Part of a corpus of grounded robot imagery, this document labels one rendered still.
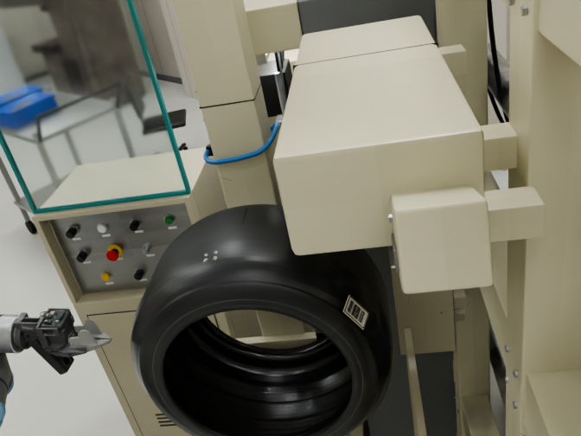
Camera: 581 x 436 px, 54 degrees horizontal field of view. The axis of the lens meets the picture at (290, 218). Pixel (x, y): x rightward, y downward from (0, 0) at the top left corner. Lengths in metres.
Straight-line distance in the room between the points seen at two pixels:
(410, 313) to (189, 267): 0.65
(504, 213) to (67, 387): 2.90
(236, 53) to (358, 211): 0.67
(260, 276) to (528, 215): 0.54
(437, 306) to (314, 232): 0.85
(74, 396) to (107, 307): 1.16
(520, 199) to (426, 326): 0.88
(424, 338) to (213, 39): 0.93
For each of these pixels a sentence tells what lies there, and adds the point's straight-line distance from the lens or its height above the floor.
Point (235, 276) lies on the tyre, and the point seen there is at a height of 1.44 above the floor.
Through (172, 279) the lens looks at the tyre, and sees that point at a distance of 1.17.
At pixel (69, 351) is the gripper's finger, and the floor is 1.24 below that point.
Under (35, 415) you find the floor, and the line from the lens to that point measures 3.33.
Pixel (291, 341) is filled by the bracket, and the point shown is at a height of 0.94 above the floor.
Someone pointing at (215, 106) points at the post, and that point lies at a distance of 1.35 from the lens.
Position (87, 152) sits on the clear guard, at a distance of 1.91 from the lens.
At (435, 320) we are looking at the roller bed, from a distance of 1.58.
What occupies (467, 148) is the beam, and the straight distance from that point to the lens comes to 0.70.
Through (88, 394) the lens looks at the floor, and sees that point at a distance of 3.27.
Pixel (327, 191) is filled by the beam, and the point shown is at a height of 1.73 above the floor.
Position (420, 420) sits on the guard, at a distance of 1.38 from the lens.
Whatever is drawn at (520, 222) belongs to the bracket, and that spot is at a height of 1.66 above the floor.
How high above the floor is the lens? 2.06
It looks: 30 degrees down
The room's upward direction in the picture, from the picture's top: 12 degrees counter-clockwise
